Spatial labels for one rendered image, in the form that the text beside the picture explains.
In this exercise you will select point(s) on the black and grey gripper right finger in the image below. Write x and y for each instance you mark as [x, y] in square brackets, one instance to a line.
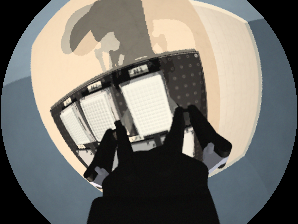
[216, 149]

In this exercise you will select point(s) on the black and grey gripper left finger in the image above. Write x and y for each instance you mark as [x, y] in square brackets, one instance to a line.
[102, 163]

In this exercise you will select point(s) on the clear plastic plate lid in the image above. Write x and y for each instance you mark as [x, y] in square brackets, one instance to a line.
[188, 146]
[74, 127]

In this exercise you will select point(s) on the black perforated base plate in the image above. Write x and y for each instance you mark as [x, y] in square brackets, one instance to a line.
[184, 77]

